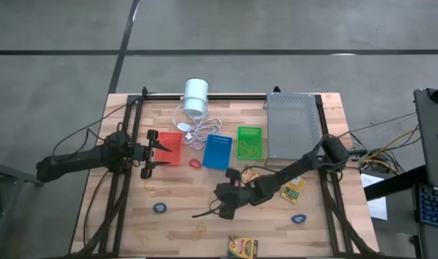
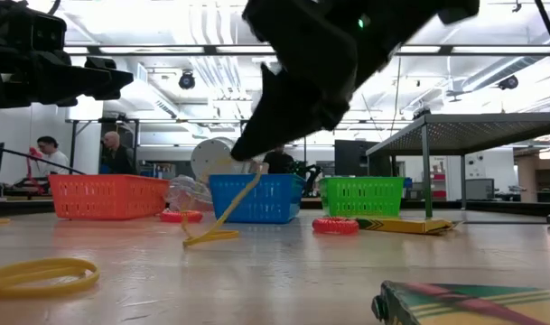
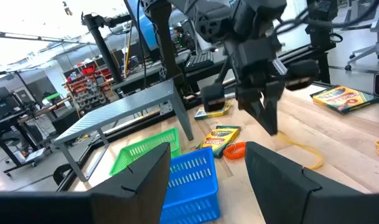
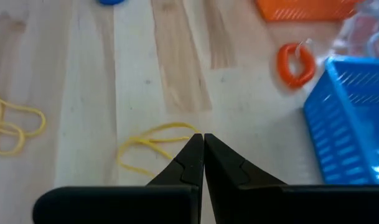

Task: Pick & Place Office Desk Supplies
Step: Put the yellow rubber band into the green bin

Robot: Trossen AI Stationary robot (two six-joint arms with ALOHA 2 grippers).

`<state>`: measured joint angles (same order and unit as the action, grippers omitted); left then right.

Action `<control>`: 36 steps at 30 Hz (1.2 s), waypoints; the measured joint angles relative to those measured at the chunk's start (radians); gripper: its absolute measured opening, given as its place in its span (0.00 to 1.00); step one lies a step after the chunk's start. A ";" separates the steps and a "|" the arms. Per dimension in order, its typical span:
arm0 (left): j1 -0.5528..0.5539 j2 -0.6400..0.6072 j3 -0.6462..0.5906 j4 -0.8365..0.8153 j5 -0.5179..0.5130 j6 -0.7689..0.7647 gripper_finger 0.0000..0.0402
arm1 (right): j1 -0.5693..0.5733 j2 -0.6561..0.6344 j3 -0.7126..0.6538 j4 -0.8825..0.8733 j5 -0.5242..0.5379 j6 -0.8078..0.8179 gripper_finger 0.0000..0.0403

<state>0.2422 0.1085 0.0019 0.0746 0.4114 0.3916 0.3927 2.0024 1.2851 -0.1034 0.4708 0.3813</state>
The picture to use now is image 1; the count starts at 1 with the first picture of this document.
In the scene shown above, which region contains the brown cable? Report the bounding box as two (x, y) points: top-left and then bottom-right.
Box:
(83, 168), (110, 247)

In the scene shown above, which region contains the green plastic basket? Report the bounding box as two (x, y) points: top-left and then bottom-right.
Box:
(236, 126), (264, 160)

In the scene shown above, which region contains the white paper sheet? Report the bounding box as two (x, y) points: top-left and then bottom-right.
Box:
(360, 172), (388, 221)

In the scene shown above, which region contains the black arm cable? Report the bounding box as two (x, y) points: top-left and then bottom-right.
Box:
(52, 96), (142, 159)
(346, 112), (418, 140)

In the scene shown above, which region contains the black desk beam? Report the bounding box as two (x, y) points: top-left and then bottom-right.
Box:
(364, 165), (430, 201)

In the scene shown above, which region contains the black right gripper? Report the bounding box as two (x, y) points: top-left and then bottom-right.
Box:
(191, 167), (256, 221)

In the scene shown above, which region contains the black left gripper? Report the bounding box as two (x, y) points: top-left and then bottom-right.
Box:
(131, 129), (173, 180)

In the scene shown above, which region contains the grey metal stand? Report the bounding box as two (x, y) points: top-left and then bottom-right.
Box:
(0, 157), (46, 259)

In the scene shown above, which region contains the white cylindrical device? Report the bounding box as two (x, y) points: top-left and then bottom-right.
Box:
(181, 78), (209, 120)

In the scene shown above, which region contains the grey metal panel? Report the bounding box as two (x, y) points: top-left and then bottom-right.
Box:
(414, 87), (438, 190)

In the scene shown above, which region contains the Crayola crayon box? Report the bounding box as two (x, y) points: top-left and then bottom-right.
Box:
(241, 168), (260, 185)
(227, 235), (259, 259)

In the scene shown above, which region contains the black table frame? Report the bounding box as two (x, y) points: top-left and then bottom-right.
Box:
(74, 86), (376, 258)

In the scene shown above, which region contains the grey perforated metal shelf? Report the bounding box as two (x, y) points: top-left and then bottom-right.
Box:
(264, 92), (322, 160)

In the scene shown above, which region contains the blue plastic basket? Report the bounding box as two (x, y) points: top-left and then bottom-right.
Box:
(201, 133), (234, 171)

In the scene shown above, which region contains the orange-red plastic basket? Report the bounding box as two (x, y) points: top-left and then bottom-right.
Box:
(154, 131), (184, 167)

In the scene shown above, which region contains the backlit black keyboard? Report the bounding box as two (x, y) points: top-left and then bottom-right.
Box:
(416, 183), (438, 230)

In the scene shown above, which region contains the small yellow green crayon box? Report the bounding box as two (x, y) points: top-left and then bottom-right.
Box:
(280, 176), (307, 204)

